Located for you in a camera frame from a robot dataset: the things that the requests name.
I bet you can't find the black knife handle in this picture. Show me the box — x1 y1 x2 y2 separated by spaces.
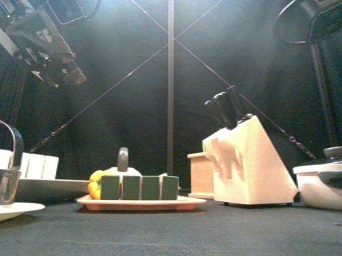
225 85 247 121
203 100 229 132
212 91 239 130

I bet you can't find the white bowl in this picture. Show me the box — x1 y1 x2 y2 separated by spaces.
0 201 46 223

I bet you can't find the white block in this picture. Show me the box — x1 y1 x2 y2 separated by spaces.
25 153 45 180
41 155 60 180
0 149 14 170

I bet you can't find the black looped cable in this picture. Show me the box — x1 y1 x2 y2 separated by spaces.
272 0 319 46

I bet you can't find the small wooden box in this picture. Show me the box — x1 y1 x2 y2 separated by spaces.
185 151 216 200

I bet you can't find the wooden knife block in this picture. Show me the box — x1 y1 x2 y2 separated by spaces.
201 114 299 206

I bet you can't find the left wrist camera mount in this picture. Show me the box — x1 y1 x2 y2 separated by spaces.
4 8 76 58

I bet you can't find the white pot with dark lid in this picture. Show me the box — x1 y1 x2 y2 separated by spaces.
291 145 342 211

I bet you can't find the vertical metal frame pole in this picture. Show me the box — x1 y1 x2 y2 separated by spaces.
165 0 176 176

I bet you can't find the thin diagonal brace wire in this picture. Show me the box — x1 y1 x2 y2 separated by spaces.
128 0 318 160
28 0 224 154

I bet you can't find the white toy with grey handle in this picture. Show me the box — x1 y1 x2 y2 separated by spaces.
105 146 143 177

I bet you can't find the dark green block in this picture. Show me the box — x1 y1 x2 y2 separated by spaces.
100 175 121 201
160 175 180 201
121 175 141 201
140 175 161 201

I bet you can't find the white rectangular tray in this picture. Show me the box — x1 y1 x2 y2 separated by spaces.
16 178 92 203

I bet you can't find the orange toy food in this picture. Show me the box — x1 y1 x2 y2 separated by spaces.
87 169 112 200

